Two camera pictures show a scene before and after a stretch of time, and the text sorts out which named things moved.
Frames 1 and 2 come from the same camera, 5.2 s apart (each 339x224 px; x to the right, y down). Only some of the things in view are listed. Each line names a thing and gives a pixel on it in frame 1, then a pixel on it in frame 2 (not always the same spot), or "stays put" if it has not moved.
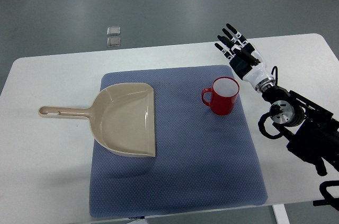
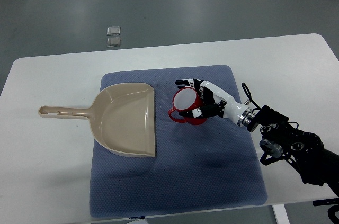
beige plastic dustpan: (121, 117) stays put
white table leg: (280, 214) stays put
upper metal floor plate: (113, 30) stays put
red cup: (224, 92) → (185, 99)
